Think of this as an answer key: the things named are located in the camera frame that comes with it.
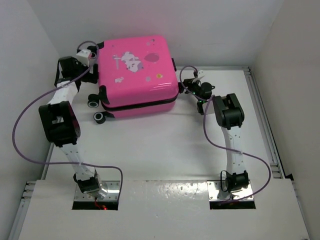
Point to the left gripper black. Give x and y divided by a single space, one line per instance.
92 77

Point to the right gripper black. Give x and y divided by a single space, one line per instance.
187 83

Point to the pink suitcase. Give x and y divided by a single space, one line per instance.
136 76

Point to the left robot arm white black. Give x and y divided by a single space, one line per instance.
60 124

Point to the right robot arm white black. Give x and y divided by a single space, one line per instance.
230 117

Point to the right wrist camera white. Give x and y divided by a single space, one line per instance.
198 75

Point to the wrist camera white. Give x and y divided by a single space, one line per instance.
198 75
84 56

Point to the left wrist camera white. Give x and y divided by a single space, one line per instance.
84 56

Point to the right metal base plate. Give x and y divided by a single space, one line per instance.
216 195

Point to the metal base plate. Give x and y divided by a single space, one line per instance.
109 193
216 195

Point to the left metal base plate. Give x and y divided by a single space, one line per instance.
109 193

